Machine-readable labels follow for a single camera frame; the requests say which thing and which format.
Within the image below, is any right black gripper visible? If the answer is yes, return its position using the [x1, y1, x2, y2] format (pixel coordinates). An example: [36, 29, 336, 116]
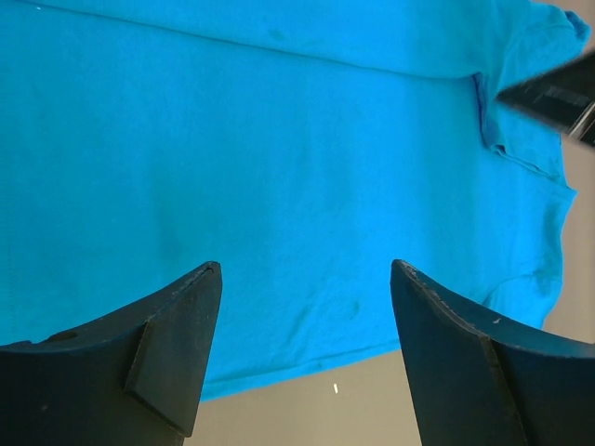
[497, 50, 594, 147]

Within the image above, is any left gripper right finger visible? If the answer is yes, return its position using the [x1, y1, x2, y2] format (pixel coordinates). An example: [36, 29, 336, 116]
[390, 260, 594, 446]

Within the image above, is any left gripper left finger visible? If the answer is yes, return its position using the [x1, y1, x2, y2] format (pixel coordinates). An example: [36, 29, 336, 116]
[1, 262, 222, 446]

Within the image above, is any blue t shirt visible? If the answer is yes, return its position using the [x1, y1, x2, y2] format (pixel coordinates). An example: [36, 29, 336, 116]
[1, 1, 590, 400]

